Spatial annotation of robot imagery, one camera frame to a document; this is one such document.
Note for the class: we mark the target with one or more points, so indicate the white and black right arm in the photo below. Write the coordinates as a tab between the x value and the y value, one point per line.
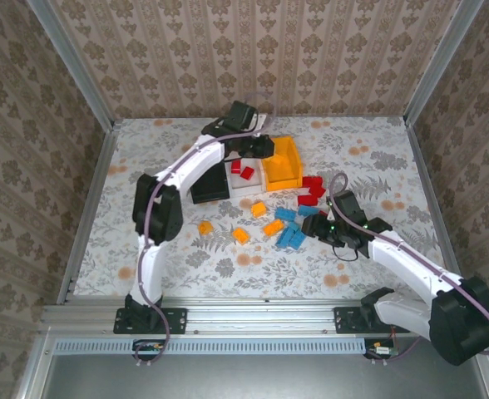
406	262

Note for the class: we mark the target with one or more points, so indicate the blue lego brick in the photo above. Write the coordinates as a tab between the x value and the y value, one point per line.
287	237
285	214
307	210
298	240

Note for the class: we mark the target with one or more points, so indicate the black plastic container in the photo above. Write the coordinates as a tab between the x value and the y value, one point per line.
211	183

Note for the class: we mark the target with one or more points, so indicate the yellow plastic container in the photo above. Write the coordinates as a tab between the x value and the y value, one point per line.
286	178

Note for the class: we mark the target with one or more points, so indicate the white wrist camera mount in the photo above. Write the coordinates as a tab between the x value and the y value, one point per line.
261	124

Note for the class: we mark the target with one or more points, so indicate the aluminium front rail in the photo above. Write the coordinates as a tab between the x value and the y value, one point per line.
248	316

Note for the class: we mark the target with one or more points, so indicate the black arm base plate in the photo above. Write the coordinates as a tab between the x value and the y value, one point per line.
346	322
176	320

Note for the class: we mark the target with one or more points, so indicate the aluminium side rail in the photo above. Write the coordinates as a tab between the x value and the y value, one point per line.
90	208
435	208

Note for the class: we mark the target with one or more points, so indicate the white plastic container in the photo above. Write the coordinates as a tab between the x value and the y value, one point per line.
246	187

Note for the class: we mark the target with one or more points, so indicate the floral patterned tablecloth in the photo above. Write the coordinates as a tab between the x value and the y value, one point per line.
352	274

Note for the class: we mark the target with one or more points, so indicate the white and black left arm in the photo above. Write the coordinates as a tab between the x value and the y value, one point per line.
194	162

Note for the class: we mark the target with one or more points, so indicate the yellow-orange lego brick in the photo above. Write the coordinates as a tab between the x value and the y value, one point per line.
259	209
240	236
273	227
205	228

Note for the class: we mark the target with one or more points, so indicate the aluminium frame post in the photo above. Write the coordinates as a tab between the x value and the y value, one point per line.
442	62
73	62

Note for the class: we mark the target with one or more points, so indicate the long red lego brick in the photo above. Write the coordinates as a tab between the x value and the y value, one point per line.
308	200

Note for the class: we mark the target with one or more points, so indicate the small green circuit board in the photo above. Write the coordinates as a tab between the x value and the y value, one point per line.
151	347
381	350

